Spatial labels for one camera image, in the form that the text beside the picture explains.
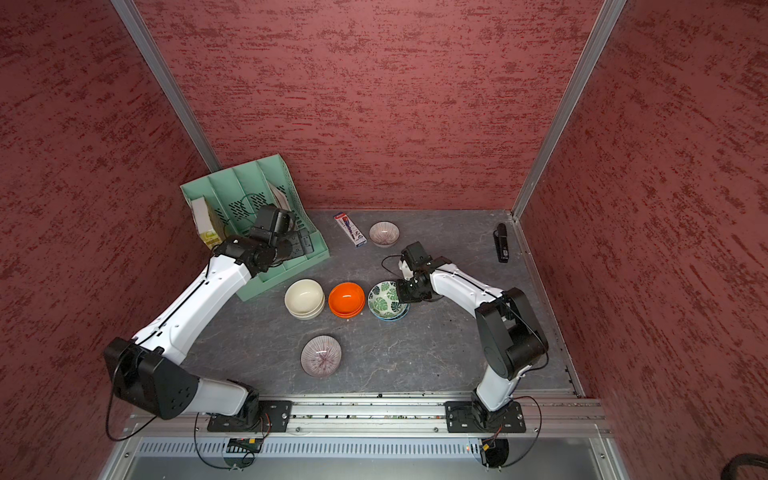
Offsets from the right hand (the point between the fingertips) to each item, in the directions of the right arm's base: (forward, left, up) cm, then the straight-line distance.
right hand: (401, 301), depth 90 cm
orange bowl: (+1, +17, -1) cm, 18 cm away
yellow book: (+15, +55, +23) cm, 62 cm away
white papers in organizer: (+33, +41, +15) cm, 55 cm away
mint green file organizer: (+36, +60, +11) cm, 71 cm away
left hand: (+7, +30, +18) cm, 36 cm away
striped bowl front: (-15, +24, -3) cm, 28 cm away
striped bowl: (+29, +5, -2) cm, 30 cm away
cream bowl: (+2, +31, 0) cm, 31 cm away
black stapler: (+26, -39, -4) cm, 46 cm away
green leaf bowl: (0, +5, 0) cm, 5 cm away
